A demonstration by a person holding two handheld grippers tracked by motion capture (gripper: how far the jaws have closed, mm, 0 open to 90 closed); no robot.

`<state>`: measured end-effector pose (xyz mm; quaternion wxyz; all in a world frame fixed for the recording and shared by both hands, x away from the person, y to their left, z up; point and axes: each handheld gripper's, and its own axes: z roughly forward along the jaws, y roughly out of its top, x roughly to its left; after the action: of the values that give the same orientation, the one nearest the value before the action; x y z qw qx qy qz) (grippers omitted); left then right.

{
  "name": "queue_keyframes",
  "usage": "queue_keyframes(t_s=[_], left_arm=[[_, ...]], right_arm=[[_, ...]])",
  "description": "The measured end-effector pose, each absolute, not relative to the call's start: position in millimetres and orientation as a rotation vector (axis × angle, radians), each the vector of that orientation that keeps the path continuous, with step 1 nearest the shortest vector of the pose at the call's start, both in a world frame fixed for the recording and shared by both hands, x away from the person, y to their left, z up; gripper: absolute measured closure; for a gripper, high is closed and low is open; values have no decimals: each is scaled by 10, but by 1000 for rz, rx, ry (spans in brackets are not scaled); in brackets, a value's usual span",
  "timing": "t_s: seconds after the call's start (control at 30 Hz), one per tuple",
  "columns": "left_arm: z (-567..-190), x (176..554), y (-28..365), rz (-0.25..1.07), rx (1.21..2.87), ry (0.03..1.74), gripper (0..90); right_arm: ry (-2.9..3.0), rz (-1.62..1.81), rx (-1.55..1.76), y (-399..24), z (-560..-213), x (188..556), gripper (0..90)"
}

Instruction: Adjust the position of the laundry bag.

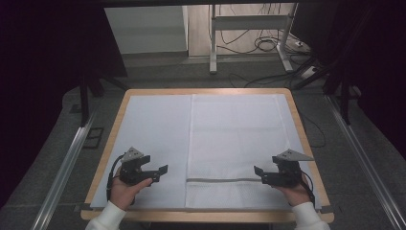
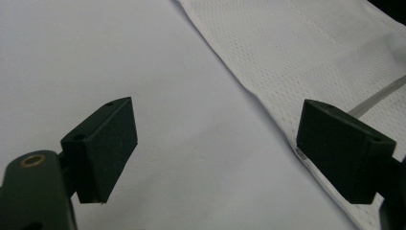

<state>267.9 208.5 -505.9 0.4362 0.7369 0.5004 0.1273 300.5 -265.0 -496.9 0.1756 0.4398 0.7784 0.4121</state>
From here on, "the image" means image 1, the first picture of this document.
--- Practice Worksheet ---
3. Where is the hand-held gripper black cable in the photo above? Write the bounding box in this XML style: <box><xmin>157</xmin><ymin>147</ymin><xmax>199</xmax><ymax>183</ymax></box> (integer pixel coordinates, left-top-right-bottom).
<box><xmin>300</xmin><ymin>170</ymin><xmax>317</xmax><ymax>207</ymax></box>
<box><xmin>106</xmin><ymin>153</ymin><xmax>126</xmax><ymax>201</ymax></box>

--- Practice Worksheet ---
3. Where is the aluminium floor rail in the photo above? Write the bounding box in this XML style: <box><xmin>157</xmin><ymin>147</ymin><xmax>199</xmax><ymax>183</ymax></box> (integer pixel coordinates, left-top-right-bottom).
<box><xmin>30</xmin><ymin>109</ymin><xmax>98</xmax><ymax>230</ymax></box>
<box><xmin>325</xmin><ymin>94</ymin><xmax>406</xmax><ymax>230</ymax></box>

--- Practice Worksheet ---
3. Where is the left hand-held gripper black cable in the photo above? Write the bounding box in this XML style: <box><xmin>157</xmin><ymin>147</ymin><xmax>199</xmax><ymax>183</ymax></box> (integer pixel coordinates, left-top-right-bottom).
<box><xmin>106</xmin><ymin>153</ymin><xmax>126</xmax><ymax>201</ymax></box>

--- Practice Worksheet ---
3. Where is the wooden framed work board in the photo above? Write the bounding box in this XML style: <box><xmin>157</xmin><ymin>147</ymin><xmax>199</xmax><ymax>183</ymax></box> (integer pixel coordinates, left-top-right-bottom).
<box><xmin>90</xmin><ymin>93</ymin><xmax>323</xmax><ymax>212</ymax></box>

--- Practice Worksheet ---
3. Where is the white cabinet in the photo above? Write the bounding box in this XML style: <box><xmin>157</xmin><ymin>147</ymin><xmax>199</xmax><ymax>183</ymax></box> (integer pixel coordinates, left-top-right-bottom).
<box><xmin>103</xmin><ymin>5</ymin><xmax>190</xmax><ymax>56</ymax></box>

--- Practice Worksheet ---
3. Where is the thin black floor cable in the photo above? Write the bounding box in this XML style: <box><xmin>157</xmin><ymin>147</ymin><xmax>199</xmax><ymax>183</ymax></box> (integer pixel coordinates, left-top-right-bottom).
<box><xmin>299</xmin><ymin>110</ymin><xmax>327</xmax><ymax>149</ymax></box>

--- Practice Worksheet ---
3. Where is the person's left hand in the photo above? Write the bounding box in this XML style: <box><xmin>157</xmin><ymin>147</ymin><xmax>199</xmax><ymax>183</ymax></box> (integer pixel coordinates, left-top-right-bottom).
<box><xmin>109</xmin><ymin>167</ymin><xmax>154</xmax><ymax>212</ymax></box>

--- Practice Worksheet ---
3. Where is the black metal stand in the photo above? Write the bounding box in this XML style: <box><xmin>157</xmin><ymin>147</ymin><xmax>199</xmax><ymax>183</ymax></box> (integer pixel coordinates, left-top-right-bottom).
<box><xmin>290</xmin><ymin>47</ymin><xmax>363</xmax><ymax>127</ymax></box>
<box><xmin>78</xmin><ymin>70</ymin><xmax>129</xmax><ymax>127</ymax></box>

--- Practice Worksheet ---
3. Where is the white metal desk frame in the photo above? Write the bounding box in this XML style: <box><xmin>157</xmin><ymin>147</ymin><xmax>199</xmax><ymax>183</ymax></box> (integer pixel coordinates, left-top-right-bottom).
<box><xmin>208</xmin><ymin>3</ymin><xmax>300</xmax><ymax>76</ymax></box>

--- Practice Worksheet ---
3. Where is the tangle of black floor cables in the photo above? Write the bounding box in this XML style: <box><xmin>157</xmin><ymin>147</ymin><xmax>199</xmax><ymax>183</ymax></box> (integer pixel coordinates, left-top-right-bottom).
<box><xmin>215</xmin><ymin>3</ymin><xmax>309</xmax><ymax>56</ymax></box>

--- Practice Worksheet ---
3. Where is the person's right hand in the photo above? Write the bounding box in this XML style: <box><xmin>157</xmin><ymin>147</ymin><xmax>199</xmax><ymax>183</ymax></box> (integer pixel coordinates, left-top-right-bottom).
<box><xmin>276</xmin><ymin>176</ymin><xmax>316</xmax><ymax>207</ymax></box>

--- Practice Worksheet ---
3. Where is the right hand-held gripper black cable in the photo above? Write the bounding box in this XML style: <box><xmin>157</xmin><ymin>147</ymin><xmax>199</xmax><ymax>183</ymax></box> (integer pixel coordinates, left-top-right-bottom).
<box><xmin>300</xmin><ymin>170</ymin><xmax>317</xmax><ymax>207</ymax></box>

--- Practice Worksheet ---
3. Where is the black floor socket plate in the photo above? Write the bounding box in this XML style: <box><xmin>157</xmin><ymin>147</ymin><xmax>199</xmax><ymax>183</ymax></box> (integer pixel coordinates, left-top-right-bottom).
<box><xmin>82</xmin><ymin>126</ymin><xmax>105</xmax><ymax>150</ymax></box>

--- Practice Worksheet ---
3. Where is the white power strip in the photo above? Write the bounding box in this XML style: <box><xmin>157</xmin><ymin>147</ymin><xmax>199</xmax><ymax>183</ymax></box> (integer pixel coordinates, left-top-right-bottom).
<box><xmin>300</xmin><ymin>64</ymin><xmax>321</xmax><ymax>80</ymax></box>

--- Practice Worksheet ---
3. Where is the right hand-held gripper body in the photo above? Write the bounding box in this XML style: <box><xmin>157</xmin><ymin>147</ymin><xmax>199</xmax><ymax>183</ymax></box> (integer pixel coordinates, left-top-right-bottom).
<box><xmin>263</xmin><ymin>149</ymin><xmax>316</xmax><ymax>189</ymax></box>

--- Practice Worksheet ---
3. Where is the white towel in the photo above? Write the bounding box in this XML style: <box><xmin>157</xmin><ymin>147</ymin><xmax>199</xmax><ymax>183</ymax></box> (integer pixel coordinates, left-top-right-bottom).
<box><xmin>185</xmin><ymin>93</ymin><xmax>290</xmax><ymax>211</ymax></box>

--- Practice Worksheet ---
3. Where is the dark curtain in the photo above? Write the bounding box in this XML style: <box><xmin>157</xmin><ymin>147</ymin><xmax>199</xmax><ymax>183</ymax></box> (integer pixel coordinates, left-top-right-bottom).
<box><xmin>0</xmin><ymin>0</ymin><xmax>128</xmax><ymax>207</ymax></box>
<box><xmin>291</xmin><ymin>0</ymin><xmax>406</xmax><ymax>161</ymax></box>

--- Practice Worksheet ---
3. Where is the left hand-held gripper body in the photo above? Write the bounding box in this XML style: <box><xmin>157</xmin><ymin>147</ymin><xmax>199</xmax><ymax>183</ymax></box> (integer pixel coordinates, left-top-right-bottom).
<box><xmin>120</xmin><ymin>147</ymin><xmax>160</xmax><ymax>186</ymax></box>

